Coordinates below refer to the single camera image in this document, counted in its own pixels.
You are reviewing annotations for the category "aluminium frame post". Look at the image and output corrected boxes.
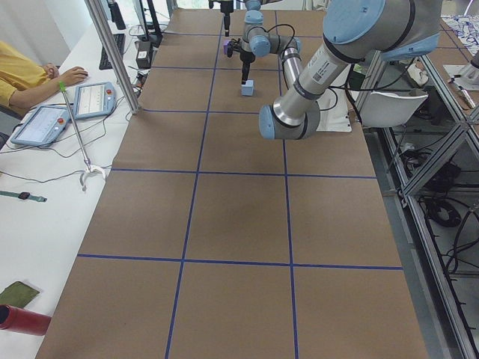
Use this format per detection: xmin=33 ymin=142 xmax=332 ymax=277
xmin=85 ymin=0 xmax=140 ymax=114

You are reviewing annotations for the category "person in yellow shirt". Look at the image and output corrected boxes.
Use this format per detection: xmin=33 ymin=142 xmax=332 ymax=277
xmin=1 ymin=41 xmax=88 ymax=116

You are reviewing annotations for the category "teal smart watch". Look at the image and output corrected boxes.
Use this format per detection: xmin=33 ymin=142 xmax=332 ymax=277
xmin=0 ymin=191 xmax=47 ymax=203

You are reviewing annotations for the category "black power adapter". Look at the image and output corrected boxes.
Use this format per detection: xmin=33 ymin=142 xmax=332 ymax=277
xmin=135 ymin=41 xmax=153 ymax=70

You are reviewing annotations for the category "purple foam block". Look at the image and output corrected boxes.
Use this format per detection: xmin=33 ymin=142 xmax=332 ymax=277
xmin=223 ymin=40 xmax=231 ymax=55

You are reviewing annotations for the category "reacher grabber stick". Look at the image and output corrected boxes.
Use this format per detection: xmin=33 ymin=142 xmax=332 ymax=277
xmin=58 ymin=81 xmax=106 ymax=191

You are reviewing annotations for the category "teach pendant tablet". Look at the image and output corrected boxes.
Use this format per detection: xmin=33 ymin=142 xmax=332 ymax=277
xmin=73 ymin=82 xmax=116 ymax=120
xmin=10 ymin=105 xmax=70 ymax=146

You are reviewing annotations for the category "green cloth pouch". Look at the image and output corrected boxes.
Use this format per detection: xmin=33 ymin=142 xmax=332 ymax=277
xmin=0 ymin=281 xmax=40 ymax=308

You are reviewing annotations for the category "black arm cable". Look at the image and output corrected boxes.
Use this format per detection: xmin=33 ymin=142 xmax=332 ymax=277
xmin=261 ymin=23 xmax=300 ymax=49

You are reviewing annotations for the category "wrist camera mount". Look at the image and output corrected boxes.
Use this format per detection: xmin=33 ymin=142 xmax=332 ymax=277
xmin=226 ymin=37 xmax=242 ymax=58

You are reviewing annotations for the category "brown paper table cover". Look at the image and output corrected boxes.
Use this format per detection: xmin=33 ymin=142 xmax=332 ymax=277
xmin=37 ymin=10 xmax=427 ymax=358

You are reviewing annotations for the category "red water bottle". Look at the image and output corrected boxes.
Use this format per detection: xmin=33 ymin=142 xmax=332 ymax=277
xmin=1 ymin=304 xmax=52 ymax=336

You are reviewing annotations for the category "far teach pendant tablet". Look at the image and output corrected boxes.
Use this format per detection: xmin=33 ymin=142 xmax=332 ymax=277
xmin=73 ymin=82 xmax=116 ymax=120

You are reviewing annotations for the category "near teach pendant tablet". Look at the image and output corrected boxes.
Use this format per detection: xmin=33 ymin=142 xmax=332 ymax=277
xmin=10 ymin=105 xmax=70 ymax=146

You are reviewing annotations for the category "black keyboard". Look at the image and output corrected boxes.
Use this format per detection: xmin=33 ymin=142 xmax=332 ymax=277
xmin=98 ymin=33 xmax=126 ymax=71

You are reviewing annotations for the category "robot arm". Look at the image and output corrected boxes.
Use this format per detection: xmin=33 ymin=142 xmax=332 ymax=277
xmin=209 ymin=0 xmax=279 ymax=37
xmin=240 ymin=1 xmax=442 ymax=140

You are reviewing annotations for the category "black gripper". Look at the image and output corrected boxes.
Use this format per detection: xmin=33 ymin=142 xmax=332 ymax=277
xmin=220 ymin=0 xmax=233 ymax=37
xmin=239 ymin=51 xmax=255 ymax=85

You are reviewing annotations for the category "light blue foam block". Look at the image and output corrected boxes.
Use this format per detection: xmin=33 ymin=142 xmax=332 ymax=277
xmin=241 ymin=79 xmax=254 ymax=96

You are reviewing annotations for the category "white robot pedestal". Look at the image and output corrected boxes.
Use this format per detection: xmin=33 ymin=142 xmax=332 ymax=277
xmin=317 ymin=88 xmax=352 ymax=132

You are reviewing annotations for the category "white plastic chair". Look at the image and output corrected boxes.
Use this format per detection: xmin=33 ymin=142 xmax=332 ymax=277
xmin=359 ymin=89 xmax=429 ymax=128

